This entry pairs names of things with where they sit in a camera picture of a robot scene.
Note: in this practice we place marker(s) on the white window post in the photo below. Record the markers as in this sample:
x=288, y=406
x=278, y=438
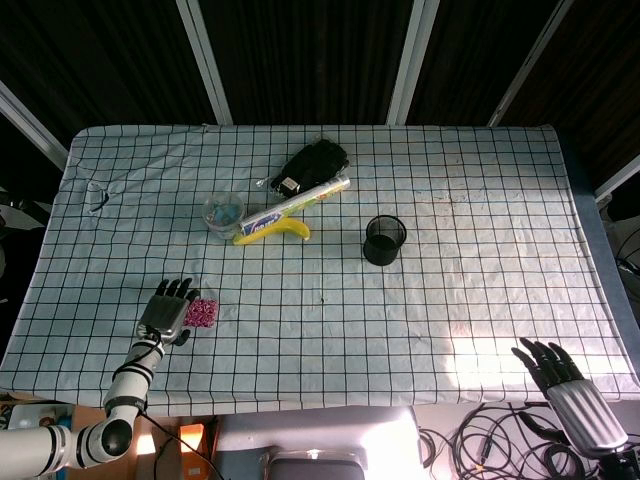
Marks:
x=531, y=62
x=620, y=177
x=30, y=122
x=411, y=62
x=206, y=62

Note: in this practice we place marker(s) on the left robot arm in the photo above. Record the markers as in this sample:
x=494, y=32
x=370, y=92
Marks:
x=132, y=372

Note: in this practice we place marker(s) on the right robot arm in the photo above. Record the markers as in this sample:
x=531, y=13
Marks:
x=622, y=465

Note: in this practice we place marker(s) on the small silver foil wrapper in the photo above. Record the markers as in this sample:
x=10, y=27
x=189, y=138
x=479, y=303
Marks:
x=261, y=183

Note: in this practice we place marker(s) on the checked white tablecloth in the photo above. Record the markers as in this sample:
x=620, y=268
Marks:
x=320, y=280

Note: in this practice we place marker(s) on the yellow banana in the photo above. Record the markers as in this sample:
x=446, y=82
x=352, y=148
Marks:
x=290, y=229

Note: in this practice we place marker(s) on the black seat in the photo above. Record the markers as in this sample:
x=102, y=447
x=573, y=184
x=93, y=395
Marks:
x=315, y=467

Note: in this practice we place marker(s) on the black mesh pen holder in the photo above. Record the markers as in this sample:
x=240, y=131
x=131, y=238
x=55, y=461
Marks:
x=382, y=245

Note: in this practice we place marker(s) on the cling film roll box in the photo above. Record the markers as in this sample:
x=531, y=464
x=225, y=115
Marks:
x=295, y=202

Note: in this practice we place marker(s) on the clear plastic cup with clips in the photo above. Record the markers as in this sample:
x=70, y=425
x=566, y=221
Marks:
x=220, y=212

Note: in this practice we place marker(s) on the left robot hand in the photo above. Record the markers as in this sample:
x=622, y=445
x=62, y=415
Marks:
x=162, y=312

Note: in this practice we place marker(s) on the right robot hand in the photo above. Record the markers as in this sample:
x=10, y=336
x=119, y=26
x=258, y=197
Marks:
x=582, y=405

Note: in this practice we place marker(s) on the orange box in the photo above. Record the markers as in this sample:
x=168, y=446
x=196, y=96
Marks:
x=192, y=445

